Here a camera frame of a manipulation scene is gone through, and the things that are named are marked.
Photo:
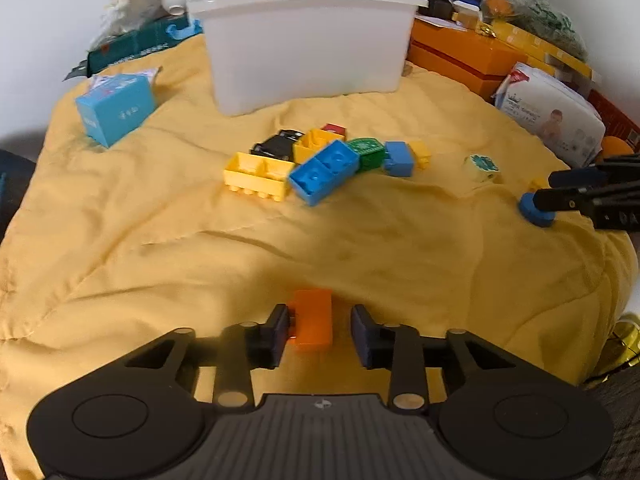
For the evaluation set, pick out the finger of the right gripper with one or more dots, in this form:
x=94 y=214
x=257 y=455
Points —
x=609 y=171
x=611 y=208

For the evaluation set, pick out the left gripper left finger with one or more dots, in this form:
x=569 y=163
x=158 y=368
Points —
x=245 y=347

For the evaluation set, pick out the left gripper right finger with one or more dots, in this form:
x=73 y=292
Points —
x=396 y=348

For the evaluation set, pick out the blue round disc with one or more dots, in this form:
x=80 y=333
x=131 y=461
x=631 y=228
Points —
x=532 y=214

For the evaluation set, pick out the orange toy brick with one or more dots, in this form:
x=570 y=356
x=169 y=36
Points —
x=312 y=319

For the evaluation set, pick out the yellow long brick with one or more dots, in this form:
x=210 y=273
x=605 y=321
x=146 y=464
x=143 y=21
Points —
x=265 y=177

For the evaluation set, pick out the blue double brick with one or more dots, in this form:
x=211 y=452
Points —
x=320 y=175

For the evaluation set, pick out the blue small brick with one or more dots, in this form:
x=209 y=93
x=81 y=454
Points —
x=398 y=159

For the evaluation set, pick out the green patterned brick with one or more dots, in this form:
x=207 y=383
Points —
x=371 y=153

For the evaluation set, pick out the small yellow brick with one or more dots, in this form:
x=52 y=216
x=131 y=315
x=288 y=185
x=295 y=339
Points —
x=420 y=153

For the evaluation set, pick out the orange ball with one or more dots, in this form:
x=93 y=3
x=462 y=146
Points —
x=612 y=146

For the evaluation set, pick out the red box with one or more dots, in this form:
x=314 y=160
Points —
x=617 y=124

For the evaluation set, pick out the white diaper pack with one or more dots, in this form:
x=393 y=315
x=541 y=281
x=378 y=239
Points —
x=564 y=121

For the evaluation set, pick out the yellow flat boxes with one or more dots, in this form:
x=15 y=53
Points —
x=543 y=55

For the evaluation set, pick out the cream frog block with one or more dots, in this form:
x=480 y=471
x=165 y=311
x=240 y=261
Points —
x=481 y=168

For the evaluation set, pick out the yellow cloth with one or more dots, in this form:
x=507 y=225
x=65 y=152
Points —
x=113 y=247

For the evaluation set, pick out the orange box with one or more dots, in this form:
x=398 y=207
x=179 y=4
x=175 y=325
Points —
x=478 y=62

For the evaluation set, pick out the green items mesh bag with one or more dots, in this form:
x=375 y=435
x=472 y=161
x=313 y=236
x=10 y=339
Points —
x=540 y=18

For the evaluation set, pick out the black toy car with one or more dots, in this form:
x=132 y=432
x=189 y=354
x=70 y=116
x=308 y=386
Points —
x=278 y=146

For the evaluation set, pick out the yellow square brick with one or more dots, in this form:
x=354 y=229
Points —
x=311 y=142

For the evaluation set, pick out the red small brick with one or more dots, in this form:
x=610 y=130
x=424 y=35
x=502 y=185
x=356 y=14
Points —
x=336 y=129

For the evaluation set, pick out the light blue carton box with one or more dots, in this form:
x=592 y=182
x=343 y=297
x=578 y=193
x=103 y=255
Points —
x=111 y=110

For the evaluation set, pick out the white plastic bin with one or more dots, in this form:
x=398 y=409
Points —
x=265 y=52

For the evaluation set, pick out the dark green wipes pack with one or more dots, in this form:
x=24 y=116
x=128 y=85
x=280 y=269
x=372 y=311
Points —
x=162 y=34

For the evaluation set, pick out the white plastic bag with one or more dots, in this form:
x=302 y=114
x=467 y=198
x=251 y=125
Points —
x=122 y=16

